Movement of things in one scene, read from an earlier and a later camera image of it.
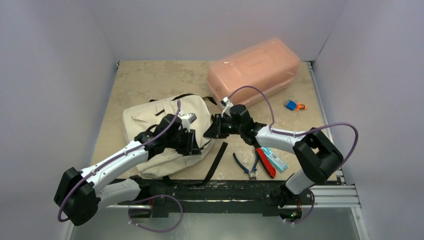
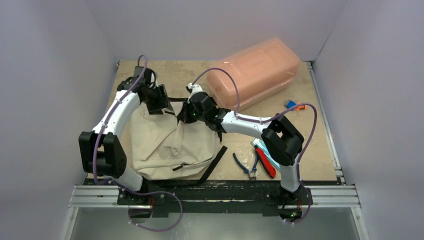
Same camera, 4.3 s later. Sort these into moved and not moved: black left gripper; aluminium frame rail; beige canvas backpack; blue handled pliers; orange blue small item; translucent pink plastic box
Moved: beige canvas backpack; black left gripper
Not moved: translucent pink plastic box; blue handled pliers; orange blue small item; aluminium frame rail
